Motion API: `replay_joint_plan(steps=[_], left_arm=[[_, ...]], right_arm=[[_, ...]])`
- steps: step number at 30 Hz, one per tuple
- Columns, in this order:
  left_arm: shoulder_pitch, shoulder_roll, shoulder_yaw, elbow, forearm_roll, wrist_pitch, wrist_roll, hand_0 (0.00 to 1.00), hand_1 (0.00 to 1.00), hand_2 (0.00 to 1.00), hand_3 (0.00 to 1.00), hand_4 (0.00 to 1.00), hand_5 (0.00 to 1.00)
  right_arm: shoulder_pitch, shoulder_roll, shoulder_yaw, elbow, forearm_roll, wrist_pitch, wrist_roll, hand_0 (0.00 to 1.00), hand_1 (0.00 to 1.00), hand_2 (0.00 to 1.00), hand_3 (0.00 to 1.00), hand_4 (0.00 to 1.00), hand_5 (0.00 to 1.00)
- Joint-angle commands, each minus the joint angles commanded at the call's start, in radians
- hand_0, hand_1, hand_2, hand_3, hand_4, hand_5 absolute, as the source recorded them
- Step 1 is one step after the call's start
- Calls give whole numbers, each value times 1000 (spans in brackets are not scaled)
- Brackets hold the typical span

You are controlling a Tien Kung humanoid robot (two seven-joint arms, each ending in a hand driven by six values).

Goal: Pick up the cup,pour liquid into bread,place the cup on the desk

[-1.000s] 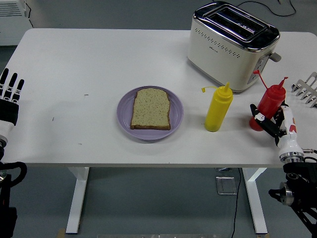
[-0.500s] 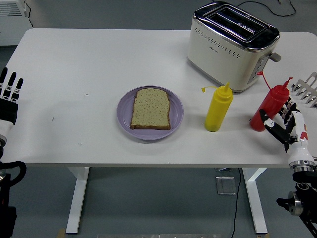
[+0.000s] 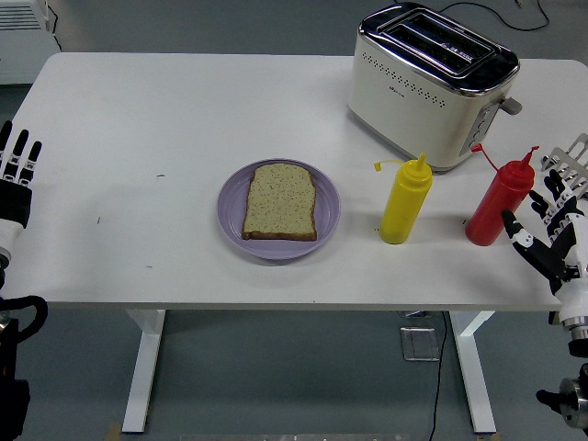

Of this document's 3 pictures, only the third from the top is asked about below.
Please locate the cream and chrome toaster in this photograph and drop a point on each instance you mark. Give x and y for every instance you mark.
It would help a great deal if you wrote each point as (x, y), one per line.
(413, 96)

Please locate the metal floor socket plate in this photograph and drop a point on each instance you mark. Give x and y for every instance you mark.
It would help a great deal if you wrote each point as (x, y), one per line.
(419, 343)

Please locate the red squeeze bottle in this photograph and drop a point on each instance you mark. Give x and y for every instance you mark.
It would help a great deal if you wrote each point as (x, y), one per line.
(500, 202)

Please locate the slice of bread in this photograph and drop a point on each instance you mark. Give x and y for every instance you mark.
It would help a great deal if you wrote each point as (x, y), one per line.
(280, 202)

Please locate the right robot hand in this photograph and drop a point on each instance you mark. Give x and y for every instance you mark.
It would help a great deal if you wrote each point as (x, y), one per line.
(542, 259)

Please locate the yellow squeeze bottle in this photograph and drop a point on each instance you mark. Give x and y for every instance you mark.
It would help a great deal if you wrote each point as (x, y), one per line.
(406, 202)

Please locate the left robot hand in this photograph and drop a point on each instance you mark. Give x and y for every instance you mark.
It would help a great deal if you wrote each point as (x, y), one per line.
(16, 204)

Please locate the purple round plate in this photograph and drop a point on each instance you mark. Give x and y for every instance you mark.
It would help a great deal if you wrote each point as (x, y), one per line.
(328, 216)

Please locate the white ribbed appliance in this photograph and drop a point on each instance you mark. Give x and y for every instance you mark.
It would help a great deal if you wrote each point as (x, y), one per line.
(23, 41)

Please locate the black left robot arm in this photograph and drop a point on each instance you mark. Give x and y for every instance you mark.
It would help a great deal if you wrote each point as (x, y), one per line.
(11, 349)

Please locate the metal toast rack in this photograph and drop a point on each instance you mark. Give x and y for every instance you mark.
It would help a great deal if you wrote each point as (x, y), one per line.
(572, 158)

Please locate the white table leg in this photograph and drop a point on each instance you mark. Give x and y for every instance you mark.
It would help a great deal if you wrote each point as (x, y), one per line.
(473, 367)
(144, 367)

